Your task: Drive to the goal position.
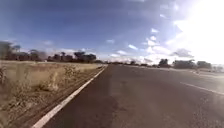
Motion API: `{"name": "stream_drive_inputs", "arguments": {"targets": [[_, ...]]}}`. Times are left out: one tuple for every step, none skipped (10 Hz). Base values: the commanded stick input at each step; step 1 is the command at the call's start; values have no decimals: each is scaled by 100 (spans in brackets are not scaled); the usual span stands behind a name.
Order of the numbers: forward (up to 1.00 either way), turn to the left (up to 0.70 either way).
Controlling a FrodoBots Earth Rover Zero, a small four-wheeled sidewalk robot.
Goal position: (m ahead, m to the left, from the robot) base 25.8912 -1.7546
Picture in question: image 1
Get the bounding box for bare dirt road shoulder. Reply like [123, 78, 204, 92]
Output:
[6, 66, 107, 128]

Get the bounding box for dry yellow grass field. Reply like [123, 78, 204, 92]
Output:
[0, 59, 105, 128]

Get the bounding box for row of distant trees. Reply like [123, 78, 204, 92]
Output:
[0, 41, 224, 73]

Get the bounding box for dark asphalt road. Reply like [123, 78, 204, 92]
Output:
[42, 64, 224, 128]

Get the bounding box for white painted edge line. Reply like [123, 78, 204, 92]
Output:
[31, 65, 109, 128]

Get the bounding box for white painted centre line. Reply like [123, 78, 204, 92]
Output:
[179, 81, 224, 97]

